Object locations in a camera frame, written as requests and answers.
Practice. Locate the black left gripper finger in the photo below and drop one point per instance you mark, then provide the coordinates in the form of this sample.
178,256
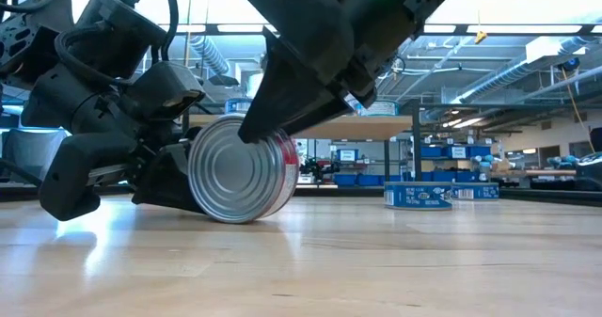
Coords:
164,180

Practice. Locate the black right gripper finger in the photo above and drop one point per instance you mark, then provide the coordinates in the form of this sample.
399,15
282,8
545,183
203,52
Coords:
291,100

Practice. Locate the red label tuna can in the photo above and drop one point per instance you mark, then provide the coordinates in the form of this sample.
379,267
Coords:
235,176

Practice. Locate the wooden shelf black metal legs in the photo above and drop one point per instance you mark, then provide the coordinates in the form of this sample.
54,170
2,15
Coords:
367,128

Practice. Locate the grey cloth cover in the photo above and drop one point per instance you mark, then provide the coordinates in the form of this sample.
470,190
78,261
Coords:
23,152

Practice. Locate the background black robot arms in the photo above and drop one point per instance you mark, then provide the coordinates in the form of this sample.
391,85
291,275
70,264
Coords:
320,169

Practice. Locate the blue bin white label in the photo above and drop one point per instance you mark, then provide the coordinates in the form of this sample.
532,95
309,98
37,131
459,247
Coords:
347,155
457,152

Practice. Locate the blue storage bin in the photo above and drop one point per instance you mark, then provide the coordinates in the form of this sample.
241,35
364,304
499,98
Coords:
345,179
430,151
480,151
369,179
442,176

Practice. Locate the yellow hanging tag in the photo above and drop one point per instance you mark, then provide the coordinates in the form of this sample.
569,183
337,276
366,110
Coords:
480,37

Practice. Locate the background wooden table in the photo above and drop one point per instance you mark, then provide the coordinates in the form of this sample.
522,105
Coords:
541,172

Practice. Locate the black domed object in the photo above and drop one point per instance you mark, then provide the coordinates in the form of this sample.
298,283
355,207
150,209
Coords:
590,166

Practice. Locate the black ceiling camera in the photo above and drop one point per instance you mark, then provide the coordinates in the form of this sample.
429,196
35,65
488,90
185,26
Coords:
571,64
397,65

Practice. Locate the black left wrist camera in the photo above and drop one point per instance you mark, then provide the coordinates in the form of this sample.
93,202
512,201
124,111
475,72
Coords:
164,93

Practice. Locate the black metal table frame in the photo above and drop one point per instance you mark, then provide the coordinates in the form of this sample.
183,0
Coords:
550,197

